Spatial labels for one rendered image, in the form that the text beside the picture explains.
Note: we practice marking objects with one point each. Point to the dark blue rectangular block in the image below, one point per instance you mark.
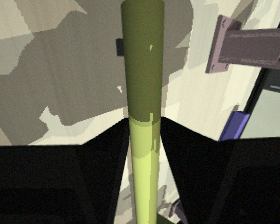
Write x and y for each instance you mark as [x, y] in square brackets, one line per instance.
[234, 125]

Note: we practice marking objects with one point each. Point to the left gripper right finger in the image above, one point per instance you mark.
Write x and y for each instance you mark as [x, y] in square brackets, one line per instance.
[204, 169]

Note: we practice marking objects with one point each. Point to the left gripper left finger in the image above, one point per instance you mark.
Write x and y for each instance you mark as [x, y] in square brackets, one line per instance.
[94, 171]

